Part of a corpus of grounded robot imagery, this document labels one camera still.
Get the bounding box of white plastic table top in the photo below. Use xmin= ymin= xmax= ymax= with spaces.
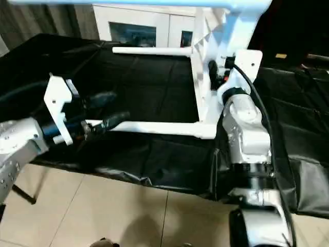
xmin=191 ymin=0 xmax=273 ymax=141

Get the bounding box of black plastic cover mat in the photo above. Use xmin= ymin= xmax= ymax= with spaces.
xmin=0 ymin=33 xmax=329 ymax=214

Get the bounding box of white sideboard with glass doors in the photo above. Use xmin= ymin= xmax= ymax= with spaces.
xmin=92 ymin=5 xmax=201 ymax=49

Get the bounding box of black tripod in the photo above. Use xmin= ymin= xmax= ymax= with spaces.
xmin=11 ymin=167 xmax=49 ymax=205

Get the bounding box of grey curtain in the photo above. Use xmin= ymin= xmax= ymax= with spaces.
xmin=0 ymin=4 xmax=100 ymax=56

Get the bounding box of dark robot body part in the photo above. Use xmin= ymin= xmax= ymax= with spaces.
xmin=91 ymin=238 xmax=120 ymax=247

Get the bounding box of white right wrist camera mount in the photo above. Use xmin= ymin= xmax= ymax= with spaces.
xmin=218 ymin=49 xmax=263 ymax=103

